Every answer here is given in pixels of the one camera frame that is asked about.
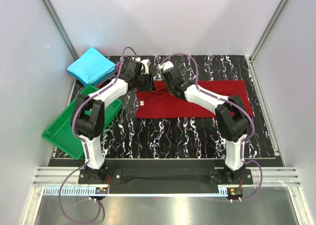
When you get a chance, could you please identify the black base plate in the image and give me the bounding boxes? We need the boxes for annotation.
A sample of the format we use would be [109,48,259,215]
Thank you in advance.
[79,159,253,188]

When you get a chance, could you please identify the right aluminium frame post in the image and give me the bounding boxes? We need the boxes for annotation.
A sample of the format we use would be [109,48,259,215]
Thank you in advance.
[249,0,297,62]

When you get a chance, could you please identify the green plastic tray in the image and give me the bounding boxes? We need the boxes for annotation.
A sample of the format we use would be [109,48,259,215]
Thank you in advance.
[42,99,122,159]

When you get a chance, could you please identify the left aluminium frame post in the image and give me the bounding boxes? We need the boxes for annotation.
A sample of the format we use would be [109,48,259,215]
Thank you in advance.
[41,0,79,60]

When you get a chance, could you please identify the white slotted cable duct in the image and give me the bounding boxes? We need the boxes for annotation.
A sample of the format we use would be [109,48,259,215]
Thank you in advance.
[44,185,239,197]

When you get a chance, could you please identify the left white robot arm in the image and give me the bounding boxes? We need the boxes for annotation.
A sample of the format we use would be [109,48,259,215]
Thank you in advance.
[71,58,155,184]

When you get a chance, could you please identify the folded grey shirt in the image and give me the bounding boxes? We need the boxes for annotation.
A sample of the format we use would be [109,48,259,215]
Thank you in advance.
[94,72,117,88]

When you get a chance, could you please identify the folded light blue shirt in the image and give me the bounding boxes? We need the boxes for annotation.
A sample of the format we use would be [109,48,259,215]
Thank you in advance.
[67,47,117,86]

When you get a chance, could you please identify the red t shirt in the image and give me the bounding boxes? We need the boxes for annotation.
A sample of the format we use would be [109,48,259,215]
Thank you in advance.
[135,80,254,119]

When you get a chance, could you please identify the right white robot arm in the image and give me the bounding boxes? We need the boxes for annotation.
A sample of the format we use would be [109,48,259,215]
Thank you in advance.
[159,61,255,184]

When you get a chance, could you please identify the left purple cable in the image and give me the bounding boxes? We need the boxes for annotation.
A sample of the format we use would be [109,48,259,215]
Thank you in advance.
[58,46,140,223]

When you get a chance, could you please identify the aluminium frame post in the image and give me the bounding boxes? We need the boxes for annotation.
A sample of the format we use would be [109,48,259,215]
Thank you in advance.
[41,0,79,60]
[249,0,297,62]

